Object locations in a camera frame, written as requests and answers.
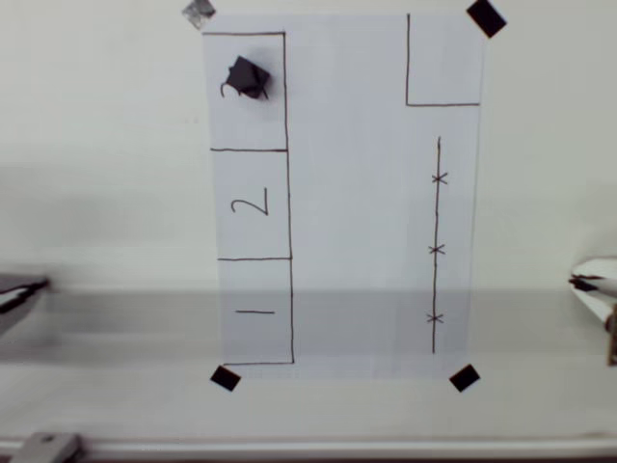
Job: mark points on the black cube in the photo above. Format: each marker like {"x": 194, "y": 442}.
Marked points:
{"x": 246, "y": 74}

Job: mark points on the white paper sheet with drawings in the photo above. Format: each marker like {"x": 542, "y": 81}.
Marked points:
{"x": 347, "y": 193}

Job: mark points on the grey metal clamp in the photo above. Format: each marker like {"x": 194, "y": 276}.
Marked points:
{"x": 48, "y": 446}

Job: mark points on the shiny black tape piece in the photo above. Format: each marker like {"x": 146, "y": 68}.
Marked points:
{"x": 198, "y": 13}

